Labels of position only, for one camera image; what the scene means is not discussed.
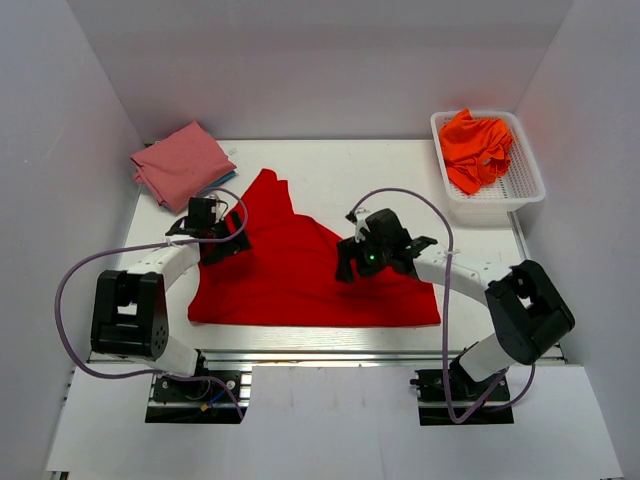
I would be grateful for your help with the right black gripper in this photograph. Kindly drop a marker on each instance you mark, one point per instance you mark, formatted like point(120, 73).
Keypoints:
point(349, 249)

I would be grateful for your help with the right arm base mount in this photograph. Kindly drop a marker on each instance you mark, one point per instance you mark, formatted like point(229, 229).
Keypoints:
point(432, 410)

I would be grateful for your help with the folded blue t shirt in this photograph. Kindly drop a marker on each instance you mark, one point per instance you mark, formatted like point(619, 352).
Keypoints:
point(222, 180)

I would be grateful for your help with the orange t shirt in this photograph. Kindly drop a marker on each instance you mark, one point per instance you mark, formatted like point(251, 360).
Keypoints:
point(475, 151)

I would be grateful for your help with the red t shirt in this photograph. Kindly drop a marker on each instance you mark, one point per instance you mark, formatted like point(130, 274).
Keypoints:
point(287, 277)

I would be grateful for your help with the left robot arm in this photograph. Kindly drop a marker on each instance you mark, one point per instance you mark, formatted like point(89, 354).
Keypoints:
point(130, 316)

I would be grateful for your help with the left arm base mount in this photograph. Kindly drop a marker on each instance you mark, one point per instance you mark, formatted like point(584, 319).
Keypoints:
point(199, 402)

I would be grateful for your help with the aluminium table rail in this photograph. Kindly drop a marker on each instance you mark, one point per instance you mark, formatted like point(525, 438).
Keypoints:
point(322, 356)

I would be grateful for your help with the folded pink t shirt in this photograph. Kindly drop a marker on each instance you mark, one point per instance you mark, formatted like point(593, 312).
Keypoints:
point(180, 166)

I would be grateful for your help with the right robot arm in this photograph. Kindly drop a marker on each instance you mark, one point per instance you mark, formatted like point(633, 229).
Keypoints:
point(528, 314)

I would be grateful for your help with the white plastic basket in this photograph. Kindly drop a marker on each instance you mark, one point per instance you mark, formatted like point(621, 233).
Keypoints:
point(521, 185)

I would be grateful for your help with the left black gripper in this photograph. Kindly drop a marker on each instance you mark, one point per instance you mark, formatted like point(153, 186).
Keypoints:
point(232, 247)

